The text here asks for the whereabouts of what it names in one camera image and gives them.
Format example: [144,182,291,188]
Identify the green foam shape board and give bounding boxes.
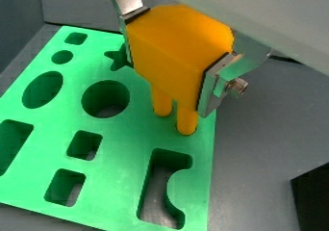
[0,25,215,231]

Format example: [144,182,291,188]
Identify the orange three prong block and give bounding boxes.
[125,5,234,135]

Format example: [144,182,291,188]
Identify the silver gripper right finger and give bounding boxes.
[196,32,271,117]

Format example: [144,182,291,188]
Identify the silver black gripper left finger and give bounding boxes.
[101,0,151,46]

